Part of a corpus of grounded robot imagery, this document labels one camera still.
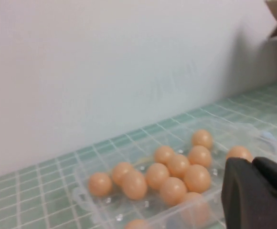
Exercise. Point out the tan plastic egg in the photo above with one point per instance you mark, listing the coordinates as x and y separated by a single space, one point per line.
238 152
193 210
156 176
177 165
200 155
100 184
134 186
202 139
173 192
120 170
197 179
163 154
136 224

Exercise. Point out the green checked tablecloth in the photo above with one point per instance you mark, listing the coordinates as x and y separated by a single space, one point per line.
33 190

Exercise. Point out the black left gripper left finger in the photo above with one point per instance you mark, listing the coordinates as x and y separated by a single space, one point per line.
243 202

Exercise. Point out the clear plastic egg box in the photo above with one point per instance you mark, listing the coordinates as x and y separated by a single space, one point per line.
109 205

